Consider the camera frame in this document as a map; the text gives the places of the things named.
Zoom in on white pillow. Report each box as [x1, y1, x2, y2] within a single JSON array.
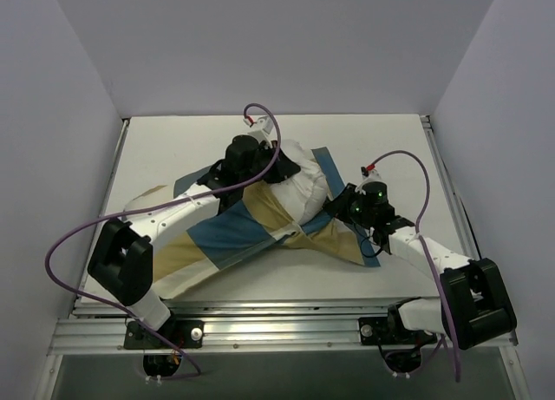
[[270, 140, 329, 226]]

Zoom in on blue beige checked pillowcase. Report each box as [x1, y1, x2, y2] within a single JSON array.
[[123, 147, 382, 301]]

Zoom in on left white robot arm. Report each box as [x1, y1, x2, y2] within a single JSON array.
[[88, 135, 305, 347]]

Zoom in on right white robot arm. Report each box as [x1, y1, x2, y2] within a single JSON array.
[[323, 181, 517, 350]]

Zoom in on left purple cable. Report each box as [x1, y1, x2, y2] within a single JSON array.
[[45, 103, 283, 380]]

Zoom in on black thin wire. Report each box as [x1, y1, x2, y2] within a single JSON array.
[[353, 224, 385, 259]]

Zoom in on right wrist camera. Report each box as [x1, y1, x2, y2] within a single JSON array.
[[359, 164, 382, 187]]

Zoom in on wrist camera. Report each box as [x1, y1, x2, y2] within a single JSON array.
[[243, 115, 274, 143], [359, 164, 382, 187]]

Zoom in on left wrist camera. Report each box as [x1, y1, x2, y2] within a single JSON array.
[[243, 115, 274, 143]]

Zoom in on right side aluminium rail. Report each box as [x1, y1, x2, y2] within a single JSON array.
[[420, 113, 500, 310]]

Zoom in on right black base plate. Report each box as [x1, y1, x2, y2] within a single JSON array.
[[357, 317, 438, 346]]

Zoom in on aluminium mounting rail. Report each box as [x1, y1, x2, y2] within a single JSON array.
[[45, 299, 519, 356]]

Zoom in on left side aluminium rail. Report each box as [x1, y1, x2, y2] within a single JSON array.
[[99, 118, 130, 215]]

